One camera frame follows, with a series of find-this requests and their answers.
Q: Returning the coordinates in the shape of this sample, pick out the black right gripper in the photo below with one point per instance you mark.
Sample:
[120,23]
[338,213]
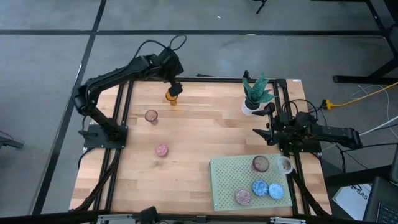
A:
[280,130]

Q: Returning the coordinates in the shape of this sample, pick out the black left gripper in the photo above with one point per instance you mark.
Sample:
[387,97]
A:
[171,65]

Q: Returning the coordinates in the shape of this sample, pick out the amber glass candle holder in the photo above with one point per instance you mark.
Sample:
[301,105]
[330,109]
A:
[172,101]

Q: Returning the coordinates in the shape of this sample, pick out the clear glass candle holder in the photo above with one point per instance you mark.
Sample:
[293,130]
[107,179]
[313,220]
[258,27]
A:
[284,165]

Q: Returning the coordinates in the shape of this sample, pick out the smoky purple glass candle holder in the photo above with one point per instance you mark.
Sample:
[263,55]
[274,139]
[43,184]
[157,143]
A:
[260,164]
[151,115]

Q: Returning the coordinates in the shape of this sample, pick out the dark blue patterned candle tin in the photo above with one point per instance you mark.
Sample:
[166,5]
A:
[260,188]

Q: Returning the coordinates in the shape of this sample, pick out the light blue patterned candle tin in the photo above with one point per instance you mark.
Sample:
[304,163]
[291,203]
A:
[276,191]

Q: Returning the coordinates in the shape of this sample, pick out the purple patterned candle tin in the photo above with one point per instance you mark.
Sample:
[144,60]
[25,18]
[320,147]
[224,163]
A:
[243,197]

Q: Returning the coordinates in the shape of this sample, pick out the pink patterned candle tin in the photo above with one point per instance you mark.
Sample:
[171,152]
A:
[161,150]

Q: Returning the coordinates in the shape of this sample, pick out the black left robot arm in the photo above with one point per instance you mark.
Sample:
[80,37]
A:
[118,73]

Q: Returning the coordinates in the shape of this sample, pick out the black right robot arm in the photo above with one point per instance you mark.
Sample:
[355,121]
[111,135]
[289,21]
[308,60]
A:
[335,133]

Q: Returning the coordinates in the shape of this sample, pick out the snake plant in white pot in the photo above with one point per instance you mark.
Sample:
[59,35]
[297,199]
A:
[256,91]

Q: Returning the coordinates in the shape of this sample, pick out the green perforated metal shelf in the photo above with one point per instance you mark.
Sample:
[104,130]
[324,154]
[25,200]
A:
[227,180]

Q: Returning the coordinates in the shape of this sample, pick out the black desk foot bar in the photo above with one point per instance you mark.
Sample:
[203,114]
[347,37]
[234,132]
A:
[357,176]

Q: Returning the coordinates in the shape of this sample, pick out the black stand leg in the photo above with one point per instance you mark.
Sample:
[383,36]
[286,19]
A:
[260,7]

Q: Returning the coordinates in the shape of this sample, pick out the white paper sheet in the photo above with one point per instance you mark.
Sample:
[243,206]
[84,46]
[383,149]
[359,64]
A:
[351,199]

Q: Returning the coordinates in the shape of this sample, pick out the dark grey laptop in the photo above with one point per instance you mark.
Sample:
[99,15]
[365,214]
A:
[382,199]

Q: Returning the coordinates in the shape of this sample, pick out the grey chair base leg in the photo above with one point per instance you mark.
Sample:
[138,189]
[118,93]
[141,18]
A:
[9,143]

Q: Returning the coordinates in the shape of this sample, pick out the black aluminium table frame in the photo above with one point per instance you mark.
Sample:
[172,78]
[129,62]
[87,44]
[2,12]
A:
[202,79]

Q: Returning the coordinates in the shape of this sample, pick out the black desk leg frame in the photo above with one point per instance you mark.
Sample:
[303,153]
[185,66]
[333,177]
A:
[363,79]

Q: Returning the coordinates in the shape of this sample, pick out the black overhead frame bar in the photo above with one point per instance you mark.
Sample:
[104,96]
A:
[46,217]

